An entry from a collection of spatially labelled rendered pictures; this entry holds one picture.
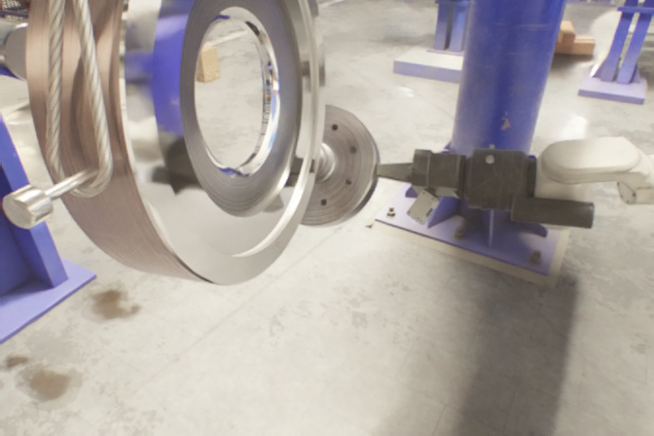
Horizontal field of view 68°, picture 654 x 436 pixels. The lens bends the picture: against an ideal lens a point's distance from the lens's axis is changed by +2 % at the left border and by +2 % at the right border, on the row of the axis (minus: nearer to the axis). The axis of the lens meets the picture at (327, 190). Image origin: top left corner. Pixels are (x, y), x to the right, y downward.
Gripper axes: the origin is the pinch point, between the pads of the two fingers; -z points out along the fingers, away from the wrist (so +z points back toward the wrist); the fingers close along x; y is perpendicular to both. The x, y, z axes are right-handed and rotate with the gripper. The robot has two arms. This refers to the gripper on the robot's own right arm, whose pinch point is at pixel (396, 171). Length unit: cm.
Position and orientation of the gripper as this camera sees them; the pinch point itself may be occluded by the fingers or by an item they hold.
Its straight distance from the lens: 74.0
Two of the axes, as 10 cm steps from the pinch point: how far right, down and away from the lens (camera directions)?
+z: 9.4, 0.9, -3.3
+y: 1.4, -9.8, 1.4
